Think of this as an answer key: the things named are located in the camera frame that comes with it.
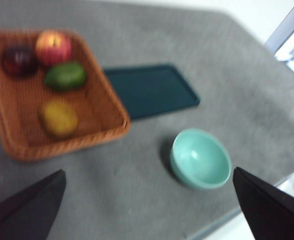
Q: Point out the red apple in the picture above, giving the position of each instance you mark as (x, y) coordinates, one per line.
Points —
(53, 48)

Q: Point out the grey metal frame bar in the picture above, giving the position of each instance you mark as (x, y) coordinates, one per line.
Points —
(284, 25)

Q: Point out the yellow-orange kiwifruit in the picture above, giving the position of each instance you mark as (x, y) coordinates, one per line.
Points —
(59, 119)

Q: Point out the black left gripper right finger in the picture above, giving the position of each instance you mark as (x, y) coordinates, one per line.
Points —
(274, 215)

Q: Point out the dark purple fruit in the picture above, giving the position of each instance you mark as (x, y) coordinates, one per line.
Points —
(19, 61)

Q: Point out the dark rectangular tray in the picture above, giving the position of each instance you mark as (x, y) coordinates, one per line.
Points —
(151, 90)

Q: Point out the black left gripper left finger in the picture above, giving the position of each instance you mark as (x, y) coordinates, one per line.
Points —
(24, 217)

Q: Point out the green avocado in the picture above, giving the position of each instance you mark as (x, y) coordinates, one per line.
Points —
(65, 76)

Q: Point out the teal ribbed bowl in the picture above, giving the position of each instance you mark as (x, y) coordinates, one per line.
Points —
(199, 157)

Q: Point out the brown wicker basket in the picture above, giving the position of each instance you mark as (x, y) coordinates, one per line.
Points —
(91, 110)

